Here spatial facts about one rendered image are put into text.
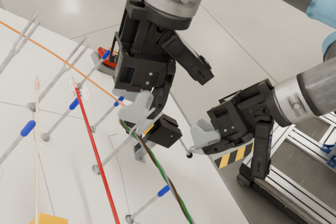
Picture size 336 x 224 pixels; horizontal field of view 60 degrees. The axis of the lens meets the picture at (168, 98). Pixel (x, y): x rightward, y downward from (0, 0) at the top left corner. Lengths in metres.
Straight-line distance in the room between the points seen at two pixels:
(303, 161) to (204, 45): 1.19
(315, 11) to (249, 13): 2.44
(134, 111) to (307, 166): 1.33
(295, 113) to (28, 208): 0.39
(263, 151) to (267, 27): 2.20
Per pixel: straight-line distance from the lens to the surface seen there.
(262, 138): 0.53
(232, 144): 0.53
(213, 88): 2.10
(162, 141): 0.53
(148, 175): 0.55
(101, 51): 0.71
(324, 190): 1.66
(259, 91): 0.53
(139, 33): 0.39
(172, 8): 0.36
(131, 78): 0.40
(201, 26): 2.58
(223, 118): 0.53
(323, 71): 0.49
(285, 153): 1.67
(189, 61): 0.42
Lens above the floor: 1.60
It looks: 52 degrees down
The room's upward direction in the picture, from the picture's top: straight up
